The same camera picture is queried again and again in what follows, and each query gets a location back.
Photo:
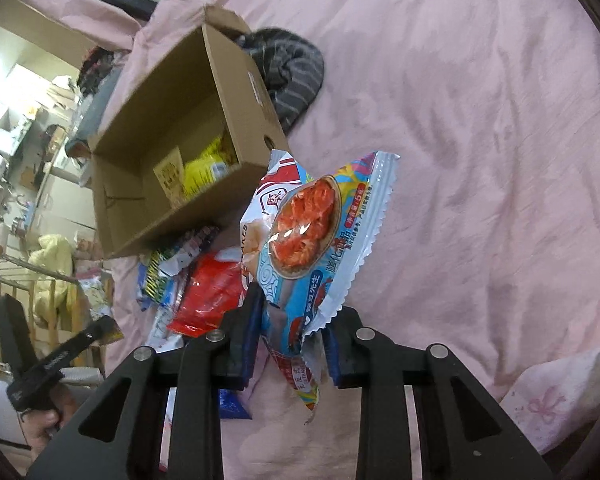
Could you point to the white snack packet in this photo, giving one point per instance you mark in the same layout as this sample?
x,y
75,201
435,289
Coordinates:
x,y
162,327

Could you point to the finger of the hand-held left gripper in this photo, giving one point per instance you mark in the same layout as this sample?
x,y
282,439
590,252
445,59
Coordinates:
x,y
82,340

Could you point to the grey striped cloth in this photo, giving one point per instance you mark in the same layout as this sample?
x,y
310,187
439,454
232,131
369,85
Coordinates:
x,y
290,72

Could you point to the wooden chair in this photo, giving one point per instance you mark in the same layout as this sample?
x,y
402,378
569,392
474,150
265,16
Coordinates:
x,y
10,270

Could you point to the pile of dark clothes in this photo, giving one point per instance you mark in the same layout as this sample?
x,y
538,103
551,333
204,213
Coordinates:
x,y
97,67

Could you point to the brown cardboard box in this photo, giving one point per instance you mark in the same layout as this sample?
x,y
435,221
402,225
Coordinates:
x,y
130,120

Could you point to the person's left hand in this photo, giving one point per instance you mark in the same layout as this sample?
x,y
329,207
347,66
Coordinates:
x,y
47,425

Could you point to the pale yellow plush toy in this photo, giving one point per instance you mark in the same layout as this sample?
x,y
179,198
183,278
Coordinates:
x,y
52,260

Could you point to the red snack packet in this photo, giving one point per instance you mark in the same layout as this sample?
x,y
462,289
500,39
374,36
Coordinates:
x,y
207,292

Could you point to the white floral cloth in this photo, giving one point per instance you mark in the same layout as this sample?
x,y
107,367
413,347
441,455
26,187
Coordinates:
x,y
560,400

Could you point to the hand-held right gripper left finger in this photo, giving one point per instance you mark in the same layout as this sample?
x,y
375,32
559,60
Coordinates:
x,y
249,342

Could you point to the pink blanket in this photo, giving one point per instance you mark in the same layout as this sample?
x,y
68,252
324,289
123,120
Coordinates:
x,y
480,160

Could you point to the tan printed snack packet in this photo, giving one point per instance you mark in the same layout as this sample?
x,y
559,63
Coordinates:
x,y
170,180

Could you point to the light blue snack packet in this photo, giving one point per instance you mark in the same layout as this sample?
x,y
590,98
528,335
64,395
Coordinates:
x,y
305,225

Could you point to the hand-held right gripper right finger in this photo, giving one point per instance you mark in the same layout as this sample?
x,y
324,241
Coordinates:
x,y
333,357

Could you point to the yellow snack packet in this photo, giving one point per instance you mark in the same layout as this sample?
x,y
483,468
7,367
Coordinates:
x,y
202,167

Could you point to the green striped snack packet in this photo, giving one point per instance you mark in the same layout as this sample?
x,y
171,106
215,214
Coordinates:
x,y
167,270

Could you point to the dark blue snack packet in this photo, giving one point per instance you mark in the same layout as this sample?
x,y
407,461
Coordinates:
x,y
232,405

